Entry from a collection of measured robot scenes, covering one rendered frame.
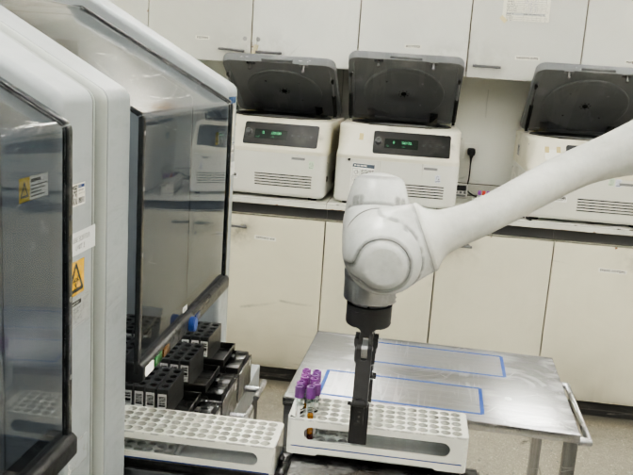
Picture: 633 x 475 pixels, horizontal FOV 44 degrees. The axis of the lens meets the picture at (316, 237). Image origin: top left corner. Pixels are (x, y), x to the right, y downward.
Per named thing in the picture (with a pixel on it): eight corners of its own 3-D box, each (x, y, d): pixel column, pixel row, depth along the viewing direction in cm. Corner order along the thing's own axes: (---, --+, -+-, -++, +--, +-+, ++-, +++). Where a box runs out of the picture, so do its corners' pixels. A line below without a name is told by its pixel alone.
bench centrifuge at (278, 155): (204, 191, 368) (210, 50, 355) (238, 176, 428) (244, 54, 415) (323, 203, 360) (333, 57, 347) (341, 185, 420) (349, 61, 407)
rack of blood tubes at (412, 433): (284, 451, 132) (287, 417, 131) (294, 426, 142) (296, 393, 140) (465, 474, 129) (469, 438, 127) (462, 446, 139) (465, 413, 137)
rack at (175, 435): (103, 460, 137) (104, 427, 135) (124, 434, 146) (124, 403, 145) (272, 482, 133) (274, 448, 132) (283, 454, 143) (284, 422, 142)
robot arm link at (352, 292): (400, 264, 133) (397, 298, 134) (347, 259, 134) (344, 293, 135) (399, 277, 124) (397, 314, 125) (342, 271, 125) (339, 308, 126)
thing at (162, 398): (173, 395, 161) (174, 368, 160) (184, 396, 161) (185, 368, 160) (155, 419, 150) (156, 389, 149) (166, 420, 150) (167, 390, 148)
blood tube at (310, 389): (314, 450, 132) (316, 388, 130) (304, 450, 132) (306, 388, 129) (313, 446, 134) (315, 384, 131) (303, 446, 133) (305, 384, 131)
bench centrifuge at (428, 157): (332, 203, 361) (343, 48, 346) (343, 185, 421) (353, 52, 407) (455, 213, 355) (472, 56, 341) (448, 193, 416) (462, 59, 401)
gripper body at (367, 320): (391, 311, 126) (386, 366, 128) (393, 296, 134) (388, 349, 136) (345, 306, 127) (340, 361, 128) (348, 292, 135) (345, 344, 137)
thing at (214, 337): (212, 346, 191) (213, 321, 190) (220, 347, 191) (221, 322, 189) (198, 362, 180) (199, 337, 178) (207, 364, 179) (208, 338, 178)
